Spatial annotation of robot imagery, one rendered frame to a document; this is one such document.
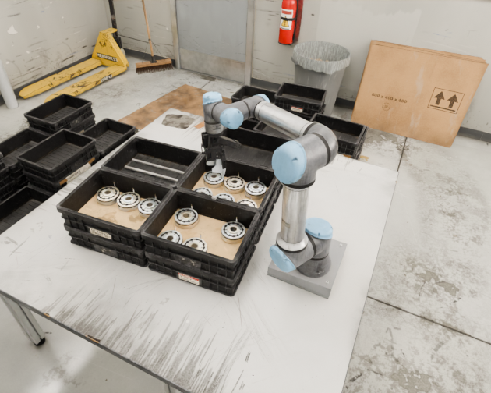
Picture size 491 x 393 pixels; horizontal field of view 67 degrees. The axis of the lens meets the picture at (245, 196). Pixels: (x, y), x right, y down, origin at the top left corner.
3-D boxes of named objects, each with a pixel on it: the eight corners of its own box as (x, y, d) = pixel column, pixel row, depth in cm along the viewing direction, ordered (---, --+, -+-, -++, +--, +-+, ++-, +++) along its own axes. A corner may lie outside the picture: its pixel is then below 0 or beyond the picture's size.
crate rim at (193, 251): (259, 215, 158) (260, 210, 157) (234, 267, 137) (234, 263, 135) (175, 192, 167) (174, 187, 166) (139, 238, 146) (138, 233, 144)
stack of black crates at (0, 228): (38, 210, 263) (26, 184, 248) (70, 224, 254) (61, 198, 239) (-13, 248, 236) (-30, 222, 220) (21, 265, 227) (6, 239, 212)
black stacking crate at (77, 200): (176, 207, 174) (174, 189, 166) (143, 253, 152) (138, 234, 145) (104, 186, 183) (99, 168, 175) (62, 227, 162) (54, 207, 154)
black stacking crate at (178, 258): (258, 231, 164) (259, 212, 157) (234, 283, 143) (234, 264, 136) (177, 207, 174) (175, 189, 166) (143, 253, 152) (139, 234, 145)
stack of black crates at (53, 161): (79, 178, 291) (63, 128, 262) (110, 189, 282) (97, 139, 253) (37, 209, 264) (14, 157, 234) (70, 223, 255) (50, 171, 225)
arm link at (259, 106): (357, 129, 116) (258, 85, 147) (332, 140, 111) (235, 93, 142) (351, 161, 123) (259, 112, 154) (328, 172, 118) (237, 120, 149)
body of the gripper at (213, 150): (201, 155, 160) (199, 129, 153) (220, 151, 163) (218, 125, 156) (207, 163, 154) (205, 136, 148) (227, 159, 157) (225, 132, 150)
